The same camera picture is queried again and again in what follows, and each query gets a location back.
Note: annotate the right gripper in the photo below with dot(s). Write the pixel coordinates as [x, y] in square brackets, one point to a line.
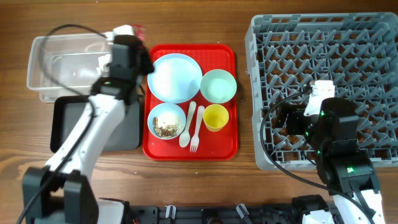
[296, 111]

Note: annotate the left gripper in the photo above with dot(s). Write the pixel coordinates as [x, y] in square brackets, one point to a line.
[152, 66]

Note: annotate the red snack wrapper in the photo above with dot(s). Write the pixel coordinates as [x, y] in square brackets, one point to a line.
[139, 31]

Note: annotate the light blue plate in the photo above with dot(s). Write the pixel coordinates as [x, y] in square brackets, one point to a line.
[176, 78]

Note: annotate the light blue small bowl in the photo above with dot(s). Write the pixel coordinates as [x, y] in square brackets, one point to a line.
[161, 108]

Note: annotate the food scraps rice and peanuts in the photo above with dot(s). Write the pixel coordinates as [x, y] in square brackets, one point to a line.
[167, 125]

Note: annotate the white napkin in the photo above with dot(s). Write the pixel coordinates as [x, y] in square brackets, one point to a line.
[103, 64]

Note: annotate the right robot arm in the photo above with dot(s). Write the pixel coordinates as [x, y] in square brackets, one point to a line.
[348, 173]

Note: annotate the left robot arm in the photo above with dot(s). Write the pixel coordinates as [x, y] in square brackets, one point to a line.
[60, 192]

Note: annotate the clear plastic waste bin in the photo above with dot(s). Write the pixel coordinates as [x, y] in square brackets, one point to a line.
[71, 59]

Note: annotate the black waste tray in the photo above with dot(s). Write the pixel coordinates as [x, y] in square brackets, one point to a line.
[68, 109]

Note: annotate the grey dishwasher rack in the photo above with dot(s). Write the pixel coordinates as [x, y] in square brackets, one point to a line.
[356, 51]

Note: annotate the red serving tray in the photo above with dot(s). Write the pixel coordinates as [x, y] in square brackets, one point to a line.
[212, 146]

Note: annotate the yellow cup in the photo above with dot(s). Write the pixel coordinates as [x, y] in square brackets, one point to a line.
[215, 117]

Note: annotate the mint green bowl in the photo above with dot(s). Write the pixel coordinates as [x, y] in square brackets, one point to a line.
[218, 86]

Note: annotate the white plastic spoon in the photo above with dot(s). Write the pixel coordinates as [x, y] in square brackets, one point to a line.
[185, 136]

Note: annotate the white plastic fork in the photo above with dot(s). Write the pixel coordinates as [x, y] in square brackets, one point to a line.
[195, 139]

